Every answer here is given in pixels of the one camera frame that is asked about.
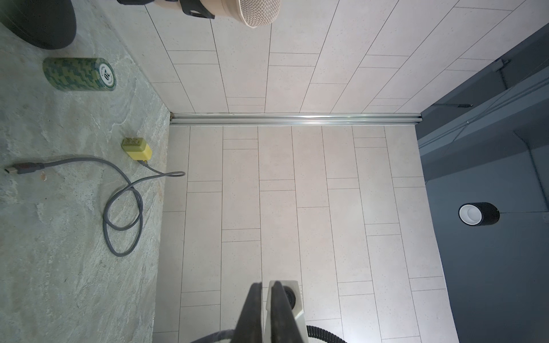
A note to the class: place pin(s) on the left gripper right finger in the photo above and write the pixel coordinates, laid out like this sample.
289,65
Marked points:
283,327

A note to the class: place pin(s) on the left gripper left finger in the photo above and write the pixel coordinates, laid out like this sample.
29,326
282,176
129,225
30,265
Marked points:
249,325

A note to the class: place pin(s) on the small silver mp3 player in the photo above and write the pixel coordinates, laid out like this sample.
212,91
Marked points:
292,292

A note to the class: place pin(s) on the yellow charger plug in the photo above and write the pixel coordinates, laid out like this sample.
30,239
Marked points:
137,148

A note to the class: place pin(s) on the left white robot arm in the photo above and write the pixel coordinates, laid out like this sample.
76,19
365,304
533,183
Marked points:
312,331

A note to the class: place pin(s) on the black roll outside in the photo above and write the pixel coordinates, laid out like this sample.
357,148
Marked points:
479,214

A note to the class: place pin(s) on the green camouflage tape roll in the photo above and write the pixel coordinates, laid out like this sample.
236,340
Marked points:
79,74

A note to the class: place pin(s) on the beige microphone on stand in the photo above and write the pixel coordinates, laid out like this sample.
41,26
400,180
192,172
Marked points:
52,25

